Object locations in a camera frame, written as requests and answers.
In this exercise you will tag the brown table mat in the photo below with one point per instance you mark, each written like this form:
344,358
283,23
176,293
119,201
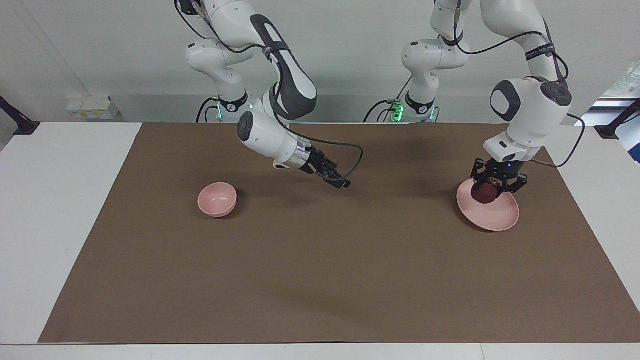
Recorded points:
320,260

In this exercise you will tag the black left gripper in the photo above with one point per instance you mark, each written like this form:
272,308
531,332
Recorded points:
504,167

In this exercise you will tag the black clamp mount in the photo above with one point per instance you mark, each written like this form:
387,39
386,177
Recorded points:
20,122
617,125

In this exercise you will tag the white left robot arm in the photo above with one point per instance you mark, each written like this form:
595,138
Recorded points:
530,110

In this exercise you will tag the dark red apple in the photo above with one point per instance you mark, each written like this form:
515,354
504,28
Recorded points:
484,195

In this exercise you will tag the pink bowl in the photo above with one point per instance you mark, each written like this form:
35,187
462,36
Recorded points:
216,199

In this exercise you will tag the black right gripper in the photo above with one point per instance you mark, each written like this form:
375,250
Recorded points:
315,161

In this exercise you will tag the pink plate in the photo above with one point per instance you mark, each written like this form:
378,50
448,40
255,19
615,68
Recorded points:
500,216

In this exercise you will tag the white wall socket box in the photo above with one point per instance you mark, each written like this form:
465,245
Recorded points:
92,107

